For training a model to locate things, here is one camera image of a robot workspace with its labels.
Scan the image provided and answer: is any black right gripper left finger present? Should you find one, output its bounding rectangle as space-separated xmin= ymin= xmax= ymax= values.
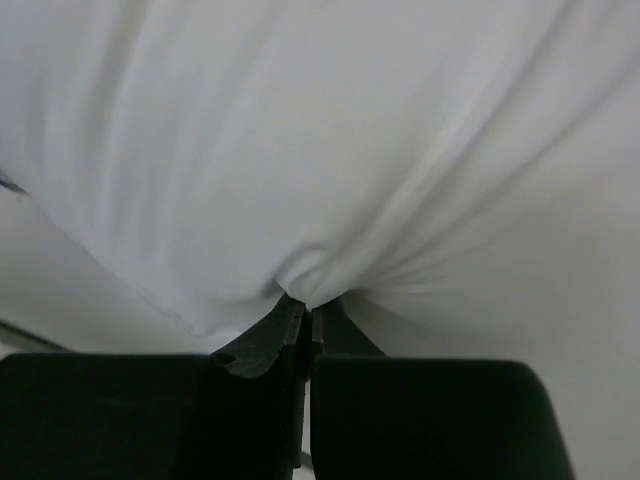
xmin=1 ymin=297 xmax=305 ymax=479

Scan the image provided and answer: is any white pillow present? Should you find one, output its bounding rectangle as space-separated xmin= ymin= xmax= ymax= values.
xmin=1 ymin=1 xmax=639 ymax=333

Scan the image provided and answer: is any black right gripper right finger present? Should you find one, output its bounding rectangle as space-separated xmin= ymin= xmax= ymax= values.
xmin=310 ymin=302 xmax=574 ymax=479

